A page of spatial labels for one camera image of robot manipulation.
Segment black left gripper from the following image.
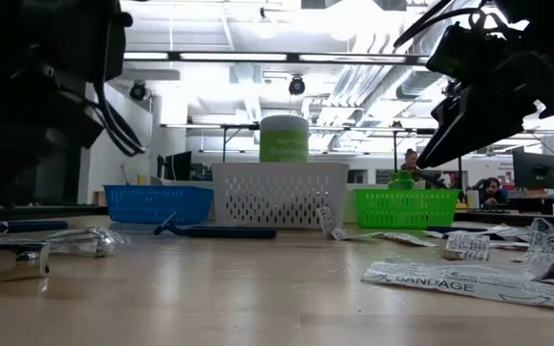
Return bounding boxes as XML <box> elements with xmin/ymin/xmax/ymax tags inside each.
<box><xmin>0</xmin><ymin>62</ymin><xmax>108</xmax><ymax>217</ymax></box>

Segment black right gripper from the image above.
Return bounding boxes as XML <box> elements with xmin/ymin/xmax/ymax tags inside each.
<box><xmin>415</xmin><ymin>47</ymin><xmax>554</xmax><ymax>170</ymax></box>

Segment blue disposable razor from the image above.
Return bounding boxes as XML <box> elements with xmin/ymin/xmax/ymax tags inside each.
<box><xmin>153</xmin><ymin>210</ymin><xmax>278</xmax><ymax>240</ymax></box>

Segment person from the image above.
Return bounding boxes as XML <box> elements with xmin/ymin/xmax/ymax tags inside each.
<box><xmin>477</xmin><ymin>176</ymin><xmax>510</xmax><ymax>209</ymax></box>
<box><xmin>399</xmin><ymin>148</ymin><xmax>432</xmax><ymax>189</ymax></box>

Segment small green bottle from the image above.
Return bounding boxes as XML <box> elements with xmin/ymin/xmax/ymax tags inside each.
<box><xmin>387</xmin><ymin>170</ymin><xmax>417</xmax><ymax>190</ymax></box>

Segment black computer monitor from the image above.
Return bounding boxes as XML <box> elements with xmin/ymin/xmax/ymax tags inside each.
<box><xmin>156</xmin><ymin>150</ymin><xmax>193</xmax><ymax>182</ymax></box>
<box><xmin>512</xmin><ymin>149</ymin><xmax>554</xmax><ymax>190</ymax></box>

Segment green perforated plastic basket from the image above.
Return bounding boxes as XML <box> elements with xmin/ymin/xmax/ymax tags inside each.
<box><xmin>353</xmin><ymin>187</ymin><xmax>461</xmax><ymax>230</ymax></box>

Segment plastic-wrapped silver nail clipper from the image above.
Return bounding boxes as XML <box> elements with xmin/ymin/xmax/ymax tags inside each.
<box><xmin>0</xmin><ymin>226</ymin><xmax>132</xmax><ymax>259</ymax></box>

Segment blue perforated plastic basket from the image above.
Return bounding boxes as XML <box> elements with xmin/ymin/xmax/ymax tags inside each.
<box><xmin>103</xmin><ymin>185</ymin><xmax>214</xmax><ymax>226</ymax></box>

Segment green white disinfecting wipes canister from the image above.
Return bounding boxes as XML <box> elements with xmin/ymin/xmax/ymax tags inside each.
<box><xmin>259</xmin><ymin>114</ymin><xmax>310</xmax><ymax>163</ymax></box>

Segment white perforated plastic basket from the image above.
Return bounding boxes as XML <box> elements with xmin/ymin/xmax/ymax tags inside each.
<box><xmin>211</xmin><ymin>161</ymin><xmax>350</xmax><ymax>230</ymax></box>

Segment long overhead light bar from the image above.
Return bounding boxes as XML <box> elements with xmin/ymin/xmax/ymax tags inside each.
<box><xmin>122</xmin><ymin>50</ymin><xmax>554</xmax><ymax>67</ymax></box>

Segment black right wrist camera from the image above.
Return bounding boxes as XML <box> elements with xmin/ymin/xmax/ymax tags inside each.
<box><xmin>428</xmin><ymin>22</ymin><xmax>509</xmax><ymax>86</ymax></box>

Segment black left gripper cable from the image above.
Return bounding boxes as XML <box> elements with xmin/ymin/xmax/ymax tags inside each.
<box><xmin>91</xmin><ymin>81</ymin><xmax>147</xmax><ymax>159</ymax></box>

